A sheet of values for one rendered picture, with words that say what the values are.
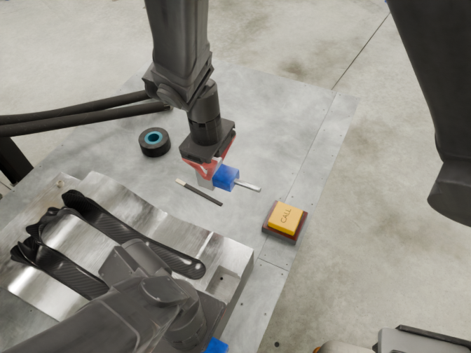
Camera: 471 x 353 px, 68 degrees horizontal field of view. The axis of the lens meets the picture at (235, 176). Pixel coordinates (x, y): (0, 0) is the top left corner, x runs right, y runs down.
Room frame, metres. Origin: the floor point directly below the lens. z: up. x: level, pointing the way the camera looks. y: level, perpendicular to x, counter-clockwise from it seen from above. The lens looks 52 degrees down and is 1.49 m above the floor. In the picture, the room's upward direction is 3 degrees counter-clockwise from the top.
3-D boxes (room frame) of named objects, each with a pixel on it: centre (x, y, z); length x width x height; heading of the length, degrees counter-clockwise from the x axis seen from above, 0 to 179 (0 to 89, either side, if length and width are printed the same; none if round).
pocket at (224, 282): (0.23, 0.03, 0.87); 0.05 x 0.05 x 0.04; 62
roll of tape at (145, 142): (0.65, 0.21, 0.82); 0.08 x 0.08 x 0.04
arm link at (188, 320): (0.13, 0.08, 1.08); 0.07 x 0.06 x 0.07; 45
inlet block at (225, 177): (0.42, 0.01, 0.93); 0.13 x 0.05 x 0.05; 61
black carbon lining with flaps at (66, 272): (0.28, 0.24, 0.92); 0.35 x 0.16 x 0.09; 62
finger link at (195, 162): (0.43, 0.05, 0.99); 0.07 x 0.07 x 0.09; 61
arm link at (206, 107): (0.45, 0.05, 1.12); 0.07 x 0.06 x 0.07; 55
